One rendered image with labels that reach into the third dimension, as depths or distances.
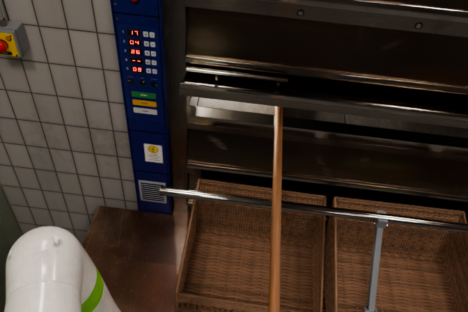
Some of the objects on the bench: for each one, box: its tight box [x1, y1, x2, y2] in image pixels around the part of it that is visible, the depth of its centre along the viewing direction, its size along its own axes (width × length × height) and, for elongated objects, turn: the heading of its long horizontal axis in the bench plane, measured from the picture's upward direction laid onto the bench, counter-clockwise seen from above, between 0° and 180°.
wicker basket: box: [173, 178, 327, 312], centre depth 185 cm, size 49×56×28 cm
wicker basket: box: [324, 196, 468, 312], centre depth 183 cm, size 49×56×28 cm
